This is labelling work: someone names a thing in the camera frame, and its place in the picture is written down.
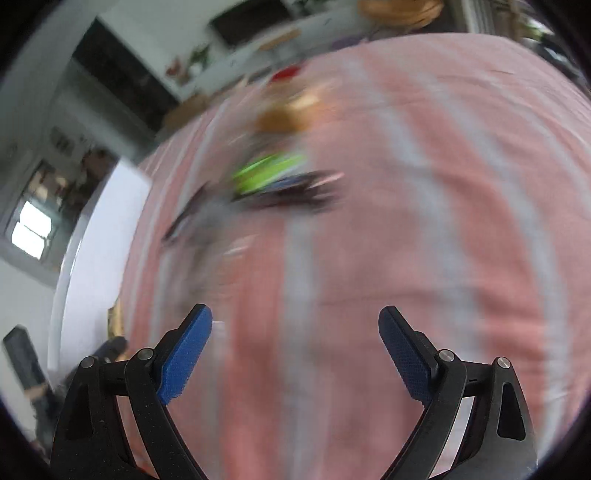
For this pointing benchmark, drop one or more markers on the dark tall display cabinet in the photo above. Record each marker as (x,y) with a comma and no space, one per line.
(105,58)

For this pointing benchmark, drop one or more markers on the green snack pack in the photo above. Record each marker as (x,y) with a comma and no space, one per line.
(262,171)

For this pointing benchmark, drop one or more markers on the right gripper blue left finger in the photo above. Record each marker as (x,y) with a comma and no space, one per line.
(90,441)

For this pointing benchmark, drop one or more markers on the red snack bag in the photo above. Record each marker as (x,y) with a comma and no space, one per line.
(286,74)

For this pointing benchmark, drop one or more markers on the black flat television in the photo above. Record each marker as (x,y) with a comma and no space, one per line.
(244,21)

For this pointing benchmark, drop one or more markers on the orange lounge chair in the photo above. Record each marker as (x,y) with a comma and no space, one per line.
(408,14)

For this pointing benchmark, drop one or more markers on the striped red grey tablecloth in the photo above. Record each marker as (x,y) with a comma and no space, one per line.
(466,205)

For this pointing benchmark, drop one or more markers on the white cardboard box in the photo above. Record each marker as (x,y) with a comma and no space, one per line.
(92,268)

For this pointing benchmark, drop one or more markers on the bagged toast bread loaf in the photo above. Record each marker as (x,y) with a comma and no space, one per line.
(287,113)

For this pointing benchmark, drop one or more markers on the dark chocolate cookie pack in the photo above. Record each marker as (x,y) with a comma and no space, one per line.
(315,190)

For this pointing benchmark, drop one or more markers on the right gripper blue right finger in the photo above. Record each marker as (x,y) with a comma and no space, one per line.
(499,440)

